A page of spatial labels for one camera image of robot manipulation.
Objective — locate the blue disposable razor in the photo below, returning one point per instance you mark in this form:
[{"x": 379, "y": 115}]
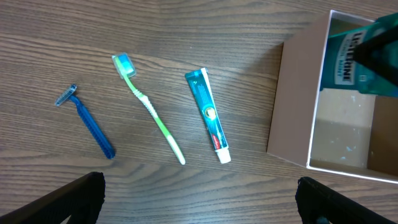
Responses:
[{"x": 88, "y": 120}]

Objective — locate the blue mouthwash bottle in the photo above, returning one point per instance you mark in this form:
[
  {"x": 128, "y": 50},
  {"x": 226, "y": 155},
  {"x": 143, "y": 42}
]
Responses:
[{"x": 340, "y": 71}]

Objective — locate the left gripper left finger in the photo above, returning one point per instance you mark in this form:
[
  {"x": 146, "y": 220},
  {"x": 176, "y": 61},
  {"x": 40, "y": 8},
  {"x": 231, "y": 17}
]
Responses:
[{"x": 79, "y": 201}]

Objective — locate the green white toothbrush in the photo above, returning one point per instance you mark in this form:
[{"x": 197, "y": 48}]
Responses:
[{"x": 126, "y": 70}]

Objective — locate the teal toothpaste tube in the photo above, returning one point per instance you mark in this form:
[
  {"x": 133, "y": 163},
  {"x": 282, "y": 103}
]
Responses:
[{"x": 199, "y": 84}]

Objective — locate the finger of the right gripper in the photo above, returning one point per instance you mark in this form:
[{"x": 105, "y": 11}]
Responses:
[{"x": 379, "y": 55}]

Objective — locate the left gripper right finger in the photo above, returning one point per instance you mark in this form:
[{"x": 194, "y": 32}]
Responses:
[{"x": 318, "y": 203}]

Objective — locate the white cardboard box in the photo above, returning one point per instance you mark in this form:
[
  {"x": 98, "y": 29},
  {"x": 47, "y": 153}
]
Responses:
[{"x": 332, "y": 130}]

